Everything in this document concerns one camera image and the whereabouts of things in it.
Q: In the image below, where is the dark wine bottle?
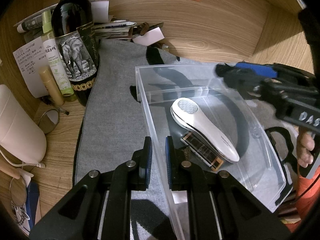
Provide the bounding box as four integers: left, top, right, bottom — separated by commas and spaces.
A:
51, 0, 100, 107

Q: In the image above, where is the pile of papers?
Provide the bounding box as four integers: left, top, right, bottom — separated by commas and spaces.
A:
90, 0, 138, 40

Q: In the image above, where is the blue booklet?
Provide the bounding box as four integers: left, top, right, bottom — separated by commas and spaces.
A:
24, 182, 42, 235

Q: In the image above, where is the white handwritten note sheet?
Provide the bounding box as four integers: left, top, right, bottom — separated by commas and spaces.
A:
13, 37, 50, 98

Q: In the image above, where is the black cable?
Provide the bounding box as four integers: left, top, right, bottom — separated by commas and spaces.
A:
297, 2, 320, 73

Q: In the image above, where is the person's right hand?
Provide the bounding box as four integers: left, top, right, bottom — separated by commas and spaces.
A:
297, 131, 316, 168

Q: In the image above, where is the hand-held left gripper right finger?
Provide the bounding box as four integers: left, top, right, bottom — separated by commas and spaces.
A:
165, 135, 293, 240

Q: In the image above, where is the green white spray bottle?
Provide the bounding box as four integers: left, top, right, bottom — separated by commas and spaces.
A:
41, 10, 77, 102

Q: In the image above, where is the clear plastic storage box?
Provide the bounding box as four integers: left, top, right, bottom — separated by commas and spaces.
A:
135, 64, 287, 240

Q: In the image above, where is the brown black rectangular lighter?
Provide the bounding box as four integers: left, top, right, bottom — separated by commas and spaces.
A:
180, 131, 223, 172

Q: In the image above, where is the white green squeeze tube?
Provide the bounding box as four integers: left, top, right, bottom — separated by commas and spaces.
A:
14, 14, 54, 33

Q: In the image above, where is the small white box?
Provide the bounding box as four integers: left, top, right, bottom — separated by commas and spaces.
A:
132, 26, 164, 47

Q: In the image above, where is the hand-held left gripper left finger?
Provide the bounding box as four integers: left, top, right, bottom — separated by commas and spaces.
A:
29, 135, 153, 240

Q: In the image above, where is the yellow lip balm tube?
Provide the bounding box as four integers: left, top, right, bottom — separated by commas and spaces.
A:
39, 66, 64, 106

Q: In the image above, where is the thin makeup brush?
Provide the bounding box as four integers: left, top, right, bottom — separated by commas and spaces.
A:
41, 97, 69, 114

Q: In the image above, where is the orange garment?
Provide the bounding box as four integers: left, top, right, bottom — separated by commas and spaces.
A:
285, 175, 320, 233

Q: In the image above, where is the white handheld massager device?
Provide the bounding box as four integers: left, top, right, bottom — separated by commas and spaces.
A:
171, 97, 240, 163

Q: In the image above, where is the beaded bracelet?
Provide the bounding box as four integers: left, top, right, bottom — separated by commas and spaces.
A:
11, 202, 28, 227

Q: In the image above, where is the small round mirror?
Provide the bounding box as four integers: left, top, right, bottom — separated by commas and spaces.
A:
38, 109, 60, 134

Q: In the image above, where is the white charging cable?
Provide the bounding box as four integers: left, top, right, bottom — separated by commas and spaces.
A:
0, 150, 47, 168

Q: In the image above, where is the wire rimmed ring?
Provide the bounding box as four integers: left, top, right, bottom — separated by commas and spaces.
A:
10, 176, 28, 207

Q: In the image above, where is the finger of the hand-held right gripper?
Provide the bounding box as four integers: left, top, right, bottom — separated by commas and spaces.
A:
235, 61, 279, 79
215, 64, 265, 98

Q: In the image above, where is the grey mat with black letters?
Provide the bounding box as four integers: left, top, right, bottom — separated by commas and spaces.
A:
72, 39, 293, 240

